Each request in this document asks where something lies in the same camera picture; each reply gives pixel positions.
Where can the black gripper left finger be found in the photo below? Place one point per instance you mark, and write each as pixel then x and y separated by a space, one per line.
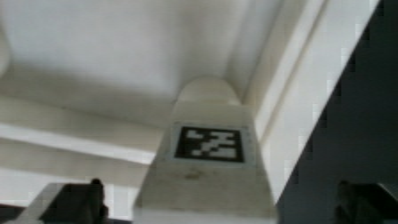
pixel 76 207

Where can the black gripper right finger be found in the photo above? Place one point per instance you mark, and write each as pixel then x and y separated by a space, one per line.
pixel 366 203

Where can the white table leg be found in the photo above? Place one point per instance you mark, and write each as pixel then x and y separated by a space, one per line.
pixel 206 186

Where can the white square tabletop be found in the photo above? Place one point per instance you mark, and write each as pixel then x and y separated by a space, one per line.
pixel 97 58

